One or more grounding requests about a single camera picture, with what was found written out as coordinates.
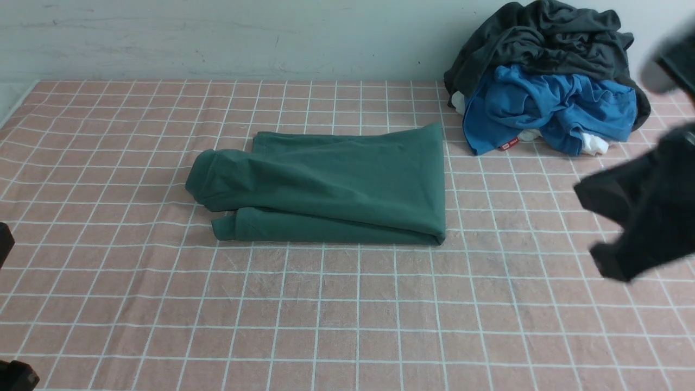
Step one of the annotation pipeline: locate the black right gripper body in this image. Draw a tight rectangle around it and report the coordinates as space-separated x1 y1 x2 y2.
615 122 694 272

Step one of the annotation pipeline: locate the dark grey crumpled garment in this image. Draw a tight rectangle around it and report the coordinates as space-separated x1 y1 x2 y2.
444 1 651 130

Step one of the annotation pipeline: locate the blue crumpled garment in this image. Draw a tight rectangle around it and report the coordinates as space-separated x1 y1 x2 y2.
462 65 636 156

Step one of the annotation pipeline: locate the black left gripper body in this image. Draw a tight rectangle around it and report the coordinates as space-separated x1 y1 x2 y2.
0 361 40 391

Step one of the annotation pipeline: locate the pink checkered tablecloth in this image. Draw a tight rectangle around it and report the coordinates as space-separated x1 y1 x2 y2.
1 81 693 390

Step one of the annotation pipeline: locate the green long-sleeve top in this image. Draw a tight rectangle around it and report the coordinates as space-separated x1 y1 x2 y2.
185 123 446 247

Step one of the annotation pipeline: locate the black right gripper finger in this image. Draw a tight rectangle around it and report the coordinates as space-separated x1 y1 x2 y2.
574 163 645 223
589 242 652 283

